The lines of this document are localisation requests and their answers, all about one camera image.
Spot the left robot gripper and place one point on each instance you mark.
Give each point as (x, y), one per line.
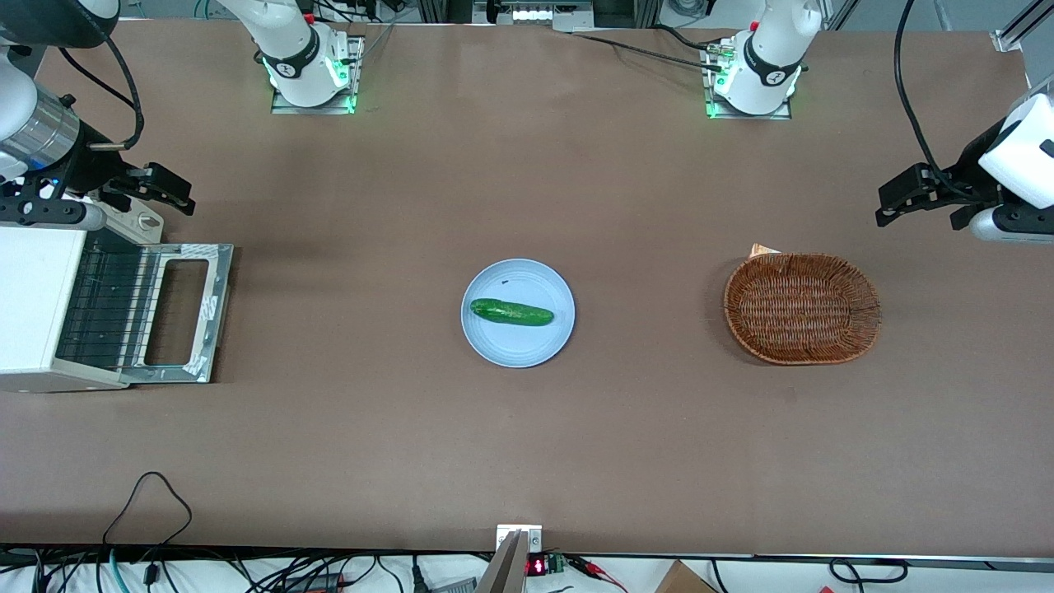
(968, 172)

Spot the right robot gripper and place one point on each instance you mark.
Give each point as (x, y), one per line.
(85, 167)

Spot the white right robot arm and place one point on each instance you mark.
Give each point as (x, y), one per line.
(292, 33)

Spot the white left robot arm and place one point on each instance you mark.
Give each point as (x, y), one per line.
(774, 58)

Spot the white oven knob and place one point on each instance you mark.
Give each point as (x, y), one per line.
(148, 224)

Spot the metal oven rack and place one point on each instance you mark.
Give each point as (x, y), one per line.
(99, 305)

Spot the white toaster oven body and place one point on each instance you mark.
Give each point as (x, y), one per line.
(29, 305)

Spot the brown wicker oval basket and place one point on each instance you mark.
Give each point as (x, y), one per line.
(803, 309)

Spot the beige paper tag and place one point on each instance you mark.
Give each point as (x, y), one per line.
(762, 249)

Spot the green cucumber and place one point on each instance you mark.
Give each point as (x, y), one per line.
(512, 312)

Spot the light blue round plate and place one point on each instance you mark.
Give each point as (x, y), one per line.
(519, 342)

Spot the white lit device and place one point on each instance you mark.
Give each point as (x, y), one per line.
(539, 14)

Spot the black power adapter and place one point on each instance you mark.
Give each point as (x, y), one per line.
(317, 583)

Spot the brown cardboard box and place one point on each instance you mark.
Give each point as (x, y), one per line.
(683, 579)

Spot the red digit display module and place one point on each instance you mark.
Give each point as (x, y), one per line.
(539, 566)

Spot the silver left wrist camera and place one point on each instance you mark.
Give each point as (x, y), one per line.
(1009, 224)

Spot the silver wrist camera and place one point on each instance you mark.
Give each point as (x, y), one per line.
(53, 216)
(1009, 224)

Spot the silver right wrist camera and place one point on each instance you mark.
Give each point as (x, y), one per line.
(53, 216)

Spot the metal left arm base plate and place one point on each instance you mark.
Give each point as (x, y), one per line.
(716, 111)

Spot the aluminium profile frame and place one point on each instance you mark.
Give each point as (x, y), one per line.
(1021, 25)

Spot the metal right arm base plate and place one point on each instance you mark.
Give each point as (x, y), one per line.
(356, 78)

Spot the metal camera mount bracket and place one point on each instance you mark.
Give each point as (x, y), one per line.
(533, 537)

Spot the grey camera pole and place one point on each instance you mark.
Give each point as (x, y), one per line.
(504, 568)

